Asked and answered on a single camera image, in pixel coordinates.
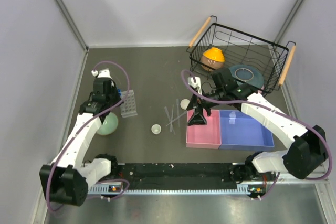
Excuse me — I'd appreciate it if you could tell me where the dark blue plate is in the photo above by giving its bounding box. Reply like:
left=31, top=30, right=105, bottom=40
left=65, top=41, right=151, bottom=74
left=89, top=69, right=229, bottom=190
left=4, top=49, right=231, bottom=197
left=229, top=64, right=264, bottom=89

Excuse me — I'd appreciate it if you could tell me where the orange and brown bowl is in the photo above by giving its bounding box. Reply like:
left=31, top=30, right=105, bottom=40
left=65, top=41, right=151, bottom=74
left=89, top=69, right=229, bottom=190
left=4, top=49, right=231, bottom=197
left=200, top=47, right=225, bottom=71

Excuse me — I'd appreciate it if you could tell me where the aluminium frame rail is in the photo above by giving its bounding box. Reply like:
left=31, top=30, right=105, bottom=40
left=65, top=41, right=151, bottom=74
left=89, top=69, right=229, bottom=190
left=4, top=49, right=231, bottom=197
left=39, top=162, right=329, bottom=196

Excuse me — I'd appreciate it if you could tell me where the black wire dish basket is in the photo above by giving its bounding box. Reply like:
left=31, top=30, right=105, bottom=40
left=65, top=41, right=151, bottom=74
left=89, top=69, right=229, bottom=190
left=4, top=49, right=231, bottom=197
left=186, top=15, right=296, bottom=95

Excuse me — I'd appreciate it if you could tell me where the blue plastic bin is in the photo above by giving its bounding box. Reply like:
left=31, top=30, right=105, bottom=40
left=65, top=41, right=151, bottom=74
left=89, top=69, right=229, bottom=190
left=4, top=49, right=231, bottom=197
left=219, top=110, right=275, bottom=152

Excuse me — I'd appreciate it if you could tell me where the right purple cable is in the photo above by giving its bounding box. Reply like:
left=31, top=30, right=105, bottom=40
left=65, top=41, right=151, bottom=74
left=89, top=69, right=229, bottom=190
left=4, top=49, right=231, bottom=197
left=181, top=69, right=331, bottom=201

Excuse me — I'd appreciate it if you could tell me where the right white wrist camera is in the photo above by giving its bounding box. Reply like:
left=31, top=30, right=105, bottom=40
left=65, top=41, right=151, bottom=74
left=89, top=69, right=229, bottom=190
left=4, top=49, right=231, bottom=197
left=187, top=77, right=202, bottom=95

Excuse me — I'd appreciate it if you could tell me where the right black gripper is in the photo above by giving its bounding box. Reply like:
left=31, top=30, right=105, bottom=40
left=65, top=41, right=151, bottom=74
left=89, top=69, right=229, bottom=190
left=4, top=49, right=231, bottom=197
left=187, top=88, right=226, bottom=126

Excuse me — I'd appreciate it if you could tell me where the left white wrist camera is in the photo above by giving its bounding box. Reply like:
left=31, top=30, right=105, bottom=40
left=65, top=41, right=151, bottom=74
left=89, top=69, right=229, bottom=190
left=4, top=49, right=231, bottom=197
left=91, top=68, right=112, bottom=79

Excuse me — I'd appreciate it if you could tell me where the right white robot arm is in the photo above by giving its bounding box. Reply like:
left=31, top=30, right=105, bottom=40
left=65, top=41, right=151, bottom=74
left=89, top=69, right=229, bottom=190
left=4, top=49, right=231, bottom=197
left=181, top=69, right=333, bottom=180

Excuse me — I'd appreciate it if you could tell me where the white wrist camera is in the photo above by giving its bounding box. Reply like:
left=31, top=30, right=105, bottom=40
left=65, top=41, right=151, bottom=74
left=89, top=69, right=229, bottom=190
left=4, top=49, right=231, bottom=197
left=91, top=68, right=112, bottom=79
left=187, top=77, right=202, bottom=95

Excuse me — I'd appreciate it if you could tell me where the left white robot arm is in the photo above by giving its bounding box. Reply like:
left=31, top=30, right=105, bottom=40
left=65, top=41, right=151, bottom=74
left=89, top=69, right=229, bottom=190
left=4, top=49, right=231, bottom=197
left=39, top=77, right=121, bottom=206

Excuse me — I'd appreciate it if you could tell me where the clear plastic pipette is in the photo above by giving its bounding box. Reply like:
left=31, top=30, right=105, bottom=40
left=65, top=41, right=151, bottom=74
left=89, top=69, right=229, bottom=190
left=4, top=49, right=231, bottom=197
left=169, top=105, right=174, bottom=132
left=164, top=106, right=175, bottom=134
left=176, top=98, right=180, bottom=127
left=166, top=111, right=187, bottom=126

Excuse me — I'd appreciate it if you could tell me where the white crucible cup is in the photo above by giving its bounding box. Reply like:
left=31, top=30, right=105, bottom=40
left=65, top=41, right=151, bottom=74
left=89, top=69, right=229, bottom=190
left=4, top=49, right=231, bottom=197
left=151, top=124, right=162, bottom=135

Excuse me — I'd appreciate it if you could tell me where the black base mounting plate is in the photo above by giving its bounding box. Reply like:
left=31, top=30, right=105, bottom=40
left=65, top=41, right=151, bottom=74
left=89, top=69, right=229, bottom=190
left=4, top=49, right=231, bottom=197
left=113, top=163, right=251, bottom=190

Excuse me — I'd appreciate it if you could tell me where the light green plate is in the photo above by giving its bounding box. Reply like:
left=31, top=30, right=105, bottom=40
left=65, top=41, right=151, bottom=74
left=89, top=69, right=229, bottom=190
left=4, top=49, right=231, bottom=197
left=96, top=112, right=119, bottom=136

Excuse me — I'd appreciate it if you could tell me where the white crucible lid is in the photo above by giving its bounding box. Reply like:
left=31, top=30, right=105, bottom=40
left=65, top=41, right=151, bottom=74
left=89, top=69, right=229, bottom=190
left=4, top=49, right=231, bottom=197
left=180, top=99, right=190, bottom=110

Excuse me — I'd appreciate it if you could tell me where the pink plastic bin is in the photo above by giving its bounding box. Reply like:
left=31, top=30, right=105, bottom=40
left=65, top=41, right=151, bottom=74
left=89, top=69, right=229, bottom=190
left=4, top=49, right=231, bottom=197
left=186, top=110, right=222, bottom=150

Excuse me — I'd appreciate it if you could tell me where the clear test tube rack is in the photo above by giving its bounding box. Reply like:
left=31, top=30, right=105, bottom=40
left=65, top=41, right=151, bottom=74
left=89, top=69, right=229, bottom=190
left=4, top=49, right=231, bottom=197
left=120, top=90, right=138, bottom=118

